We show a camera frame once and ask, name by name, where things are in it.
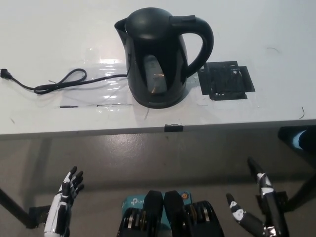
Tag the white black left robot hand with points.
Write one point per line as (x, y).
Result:
(60, 197)

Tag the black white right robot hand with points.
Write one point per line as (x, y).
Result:
(274, 212)

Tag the black electric kettle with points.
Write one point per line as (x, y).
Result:
(158, 49)

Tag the black slanted table leg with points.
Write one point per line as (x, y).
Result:
(303, 190)
(14, 207)

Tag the teal tp-link box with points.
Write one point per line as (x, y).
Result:
(130, 201)

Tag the black object under table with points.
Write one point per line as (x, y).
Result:
(286, 135)

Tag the black robot torso blocks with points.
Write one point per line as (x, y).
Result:
(172, 212)

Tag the clear plastic tape sheet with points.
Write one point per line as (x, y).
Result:
(108, 91)

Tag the small black tape tab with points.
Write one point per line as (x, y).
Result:
(173, 128)

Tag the black tape patch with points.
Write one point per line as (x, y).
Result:
(225, 81)

